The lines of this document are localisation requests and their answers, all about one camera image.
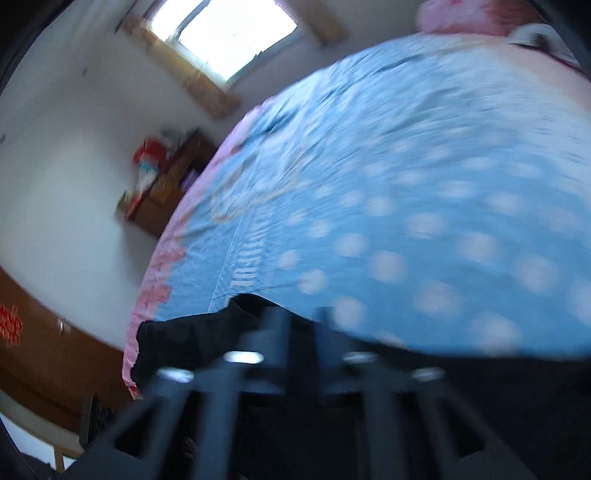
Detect bright window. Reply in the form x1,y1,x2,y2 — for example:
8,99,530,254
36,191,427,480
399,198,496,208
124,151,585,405
143,0,298,86

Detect blue polka dot bedsheet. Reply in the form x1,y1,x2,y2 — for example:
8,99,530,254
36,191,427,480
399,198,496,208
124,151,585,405
122,32,591,400

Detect brown wooden door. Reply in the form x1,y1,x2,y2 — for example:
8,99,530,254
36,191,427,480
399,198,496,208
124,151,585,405
0,265,129,431

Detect white spotted pillow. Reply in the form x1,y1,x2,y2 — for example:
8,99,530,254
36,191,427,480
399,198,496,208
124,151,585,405
508,23,583,71

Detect beige curtain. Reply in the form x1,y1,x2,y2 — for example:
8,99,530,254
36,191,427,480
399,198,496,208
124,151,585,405
295,0,350,45
122,16,242,120

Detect pink pillow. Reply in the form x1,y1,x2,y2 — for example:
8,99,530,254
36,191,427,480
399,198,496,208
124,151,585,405
416,0,541,38

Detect red box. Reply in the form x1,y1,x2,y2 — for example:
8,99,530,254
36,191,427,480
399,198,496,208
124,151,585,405
133,138,169,169

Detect wooden bedside cabinet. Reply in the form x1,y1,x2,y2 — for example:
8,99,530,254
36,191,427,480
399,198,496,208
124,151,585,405
115,129,218,238

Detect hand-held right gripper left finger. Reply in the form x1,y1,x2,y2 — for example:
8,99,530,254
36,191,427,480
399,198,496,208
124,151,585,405
60,305,296,480

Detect black pants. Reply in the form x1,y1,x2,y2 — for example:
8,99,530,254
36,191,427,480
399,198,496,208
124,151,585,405
130,293,591,480

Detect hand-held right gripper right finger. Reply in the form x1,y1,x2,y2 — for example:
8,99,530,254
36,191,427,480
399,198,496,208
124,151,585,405
314,305,541,480

